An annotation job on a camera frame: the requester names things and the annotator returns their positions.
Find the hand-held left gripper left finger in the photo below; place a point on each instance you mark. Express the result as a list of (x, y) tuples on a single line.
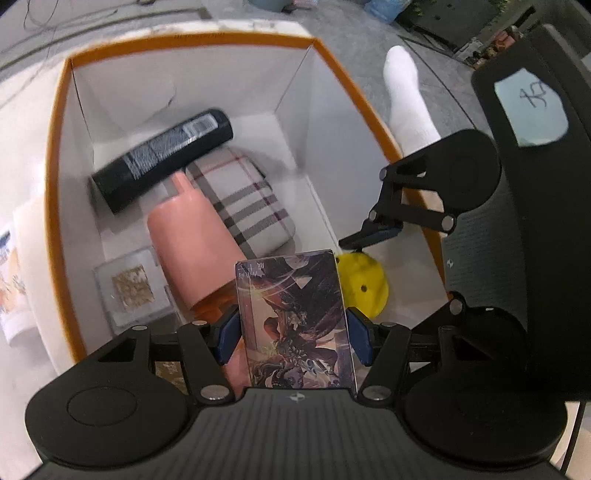
[(227, 339)]

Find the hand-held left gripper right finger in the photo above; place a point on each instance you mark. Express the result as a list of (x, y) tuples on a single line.
[(361, 339)]

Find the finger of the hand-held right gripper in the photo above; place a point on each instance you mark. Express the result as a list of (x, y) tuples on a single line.
[(383, 230), (450, 311)]

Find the illustrated art card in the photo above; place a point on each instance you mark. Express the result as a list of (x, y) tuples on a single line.
[(295, 323)]

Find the pink plastic bottle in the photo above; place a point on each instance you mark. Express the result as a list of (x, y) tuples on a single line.
[(194, 244)]

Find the clear acrylic cube gold flakes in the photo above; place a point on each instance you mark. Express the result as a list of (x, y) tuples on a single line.
[(131, 286)]

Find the plaid glasses case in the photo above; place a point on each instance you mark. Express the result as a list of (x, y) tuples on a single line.
[(244, 203)]

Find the black tube bottle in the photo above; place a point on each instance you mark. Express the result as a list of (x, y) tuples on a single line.
[(157, 157)]

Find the orange storage box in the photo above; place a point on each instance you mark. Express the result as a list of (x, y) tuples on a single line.
[(184, 83)]

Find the yellow round plastic object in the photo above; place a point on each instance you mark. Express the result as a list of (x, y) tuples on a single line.
[(364, 281)]

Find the person's white-socked foot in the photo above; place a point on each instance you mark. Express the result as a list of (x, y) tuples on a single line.
[(408, 106)]

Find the black floor mat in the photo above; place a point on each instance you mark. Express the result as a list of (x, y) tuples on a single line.
[(452, 27)]

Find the blue plastic bag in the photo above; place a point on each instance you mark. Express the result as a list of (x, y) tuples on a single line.
[(388, 9)]

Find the illustrated booklet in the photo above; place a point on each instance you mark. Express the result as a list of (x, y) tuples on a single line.
[(11, 281)]

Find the grey-green pot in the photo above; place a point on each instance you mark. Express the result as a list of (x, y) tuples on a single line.
[(272, 4)]

